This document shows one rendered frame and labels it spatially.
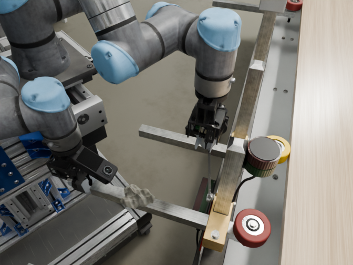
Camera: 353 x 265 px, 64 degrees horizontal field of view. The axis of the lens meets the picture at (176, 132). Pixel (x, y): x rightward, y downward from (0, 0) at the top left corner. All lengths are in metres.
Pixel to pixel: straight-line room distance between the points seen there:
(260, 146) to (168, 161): 1.39
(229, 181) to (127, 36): 0.34
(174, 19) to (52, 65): 0.41
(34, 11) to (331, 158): 0.84
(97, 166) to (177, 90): 1.78
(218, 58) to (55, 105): 0.31
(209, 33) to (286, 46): 1.39
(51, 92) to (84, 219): 1.02
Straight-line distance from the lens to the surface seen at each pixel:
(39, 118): 0.59
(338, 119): 1.00
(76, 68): 0.87
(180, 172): 1.83
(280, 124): 1.32
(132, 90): 2.43
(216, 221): 0.71
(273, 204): 1.07
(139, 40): 0.50
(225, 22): 0.50
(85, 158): 0.69
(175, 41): 0.55
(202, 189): 0.95
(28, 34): 0.82
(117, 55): 0.47
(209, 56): 0.52
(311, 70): 1.17
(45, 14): 0.82
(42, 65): 0.84
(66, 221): 1.53
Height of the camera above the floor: 1.51
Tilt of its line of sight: 47 degrees down
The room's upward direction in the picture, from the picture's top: straight up
